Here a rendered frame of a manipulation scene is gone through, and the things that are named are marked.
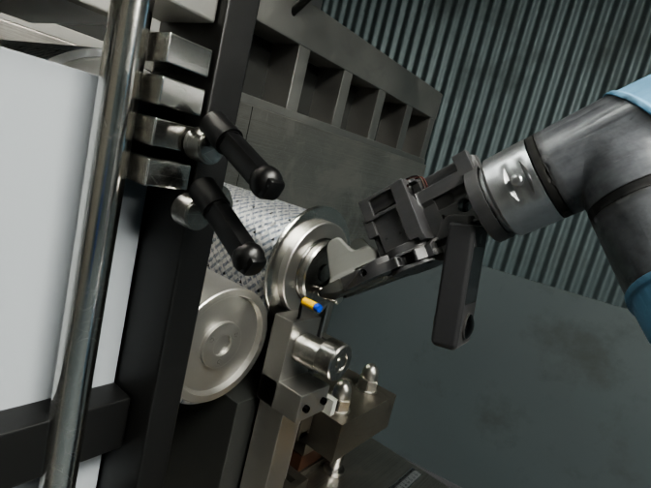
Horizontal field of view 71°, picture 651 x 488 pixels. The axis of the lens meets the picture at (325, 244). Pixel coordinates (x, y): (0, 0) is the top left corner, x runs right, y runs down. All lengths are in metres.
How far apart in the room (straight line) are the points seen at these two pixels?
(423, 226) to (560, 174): 0.12
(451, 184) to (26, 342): 0.34
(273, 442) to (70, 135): 0.41
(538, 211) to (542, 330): 1.78
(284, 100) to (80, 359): 0.76
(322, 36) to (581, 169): 0.70
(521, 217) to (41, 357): 0.34
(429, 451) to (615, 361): 0.91
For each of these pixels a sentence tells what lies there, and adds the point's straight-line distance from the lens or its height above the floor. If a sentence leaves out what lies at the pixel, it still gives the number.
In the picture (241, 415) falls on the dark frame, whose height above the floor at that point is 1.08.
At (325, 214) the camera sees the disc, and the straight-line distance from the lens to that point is 0.52.
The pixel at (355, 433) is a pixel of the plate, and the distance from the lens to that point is 0.73.
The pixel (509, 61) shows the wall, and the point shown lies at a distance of 2.24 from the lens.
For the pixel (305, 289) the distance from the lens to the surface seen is 0.50.
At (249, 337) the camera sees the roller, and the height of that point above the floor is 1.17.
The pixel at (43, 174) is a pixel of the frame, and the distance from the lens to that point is 0.22.
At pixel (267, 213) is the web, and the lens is 0.53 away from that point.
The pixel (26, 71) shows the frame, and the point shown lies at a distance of 0.22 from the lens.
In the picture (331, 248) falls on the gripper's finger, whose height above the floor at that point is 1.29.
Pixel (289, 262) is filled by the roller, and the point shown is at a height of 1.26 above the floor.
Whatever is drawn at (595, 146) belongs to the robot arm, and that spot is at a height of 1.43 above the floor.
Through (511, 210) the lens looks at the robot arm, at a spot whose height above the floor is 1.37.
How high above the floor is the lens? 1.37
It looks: 10 degrees down
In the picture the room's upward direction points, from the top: 14 degrees clockwise
